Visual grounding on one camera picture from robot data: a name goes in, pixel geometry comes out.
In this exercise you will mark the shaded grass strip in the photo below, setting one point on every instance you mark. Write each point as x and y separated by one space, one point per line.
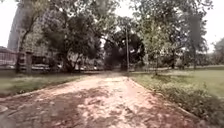
30 83

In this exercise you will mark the wide grass lawn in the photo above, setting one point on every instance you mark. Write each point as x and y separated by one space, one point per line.
193 86

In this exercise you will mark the thin pole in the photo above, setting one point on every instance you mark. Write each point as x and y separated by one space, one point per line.
127 50

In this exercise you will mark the pale low building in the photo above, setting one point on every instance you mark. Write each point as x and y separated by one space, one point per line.
88 60

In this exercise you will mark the red brick path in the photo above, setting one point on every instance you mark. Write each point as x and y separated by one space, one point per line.
100 106

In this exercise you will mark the pale stone kerb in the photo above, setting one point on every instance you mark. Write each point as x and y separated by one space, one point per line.
173 106

